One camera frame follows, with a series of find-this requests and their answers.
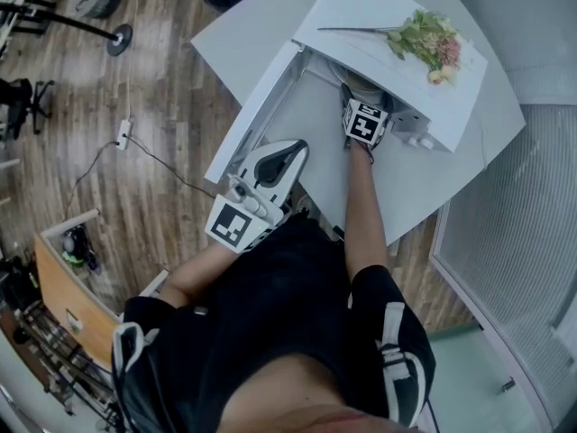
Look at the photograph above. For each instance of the black stand with round base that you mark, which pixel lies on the black stand with round base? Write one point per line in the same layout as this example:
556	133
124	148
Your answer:
119	39

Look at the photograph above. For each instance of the black office chair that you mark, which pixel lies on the black office chair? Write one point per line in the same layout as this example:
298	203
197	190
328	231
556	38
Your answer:
20	106

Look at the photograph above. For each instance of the white microwave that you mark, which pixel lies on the white microwave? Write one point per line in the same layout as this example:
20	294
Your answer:
360	48

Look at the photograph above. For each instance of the white table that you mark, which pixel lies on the white table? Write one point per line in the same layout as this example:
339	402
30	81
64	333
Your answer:
419	187

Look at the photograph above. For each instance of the frosted glass partition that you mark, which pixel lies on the frosted glass partition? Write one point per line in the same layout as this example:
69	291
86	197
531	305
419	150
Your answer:
509	242

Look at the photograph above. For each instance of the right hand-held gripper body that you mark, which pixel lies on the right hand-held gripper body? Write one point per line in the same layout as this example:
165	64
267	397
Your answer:
363	124

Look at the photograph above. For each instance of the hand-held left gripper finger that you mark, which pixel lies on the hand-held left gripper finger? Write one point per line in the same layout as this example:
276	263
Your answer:
261	153
290	176

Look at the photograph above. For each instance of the person's black shirt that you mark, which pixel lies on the person's black shirt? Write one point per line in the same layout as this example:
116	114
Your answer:
270	314

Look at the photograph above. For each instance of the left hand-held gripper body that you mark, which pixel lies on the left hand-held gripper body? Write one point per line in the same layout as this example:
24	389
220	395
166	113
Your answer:
230	226

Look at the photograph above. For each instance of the white power strip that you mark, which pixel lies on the white power strip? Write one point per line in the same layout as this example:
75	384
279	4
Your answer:
124	134

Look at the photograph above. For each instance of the wooden desk panel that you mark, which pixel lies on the wooden desk panel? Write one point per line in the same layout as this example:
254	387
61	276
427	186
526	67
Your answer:
63	287

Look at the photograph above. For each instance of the bunch of artificial flowers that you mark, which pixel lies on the bunch of artificial flowers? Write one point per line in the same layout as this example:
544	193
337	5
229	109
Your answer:
424	43

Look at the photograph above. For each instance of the person's right forearm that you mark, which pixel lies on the person's right forearm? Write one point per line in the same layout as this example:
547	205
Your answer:
365	214

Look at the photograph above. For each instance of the person's left forearm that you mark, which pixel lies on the person's left forearm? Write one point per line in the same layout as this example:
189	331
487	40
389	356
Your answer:
198	273

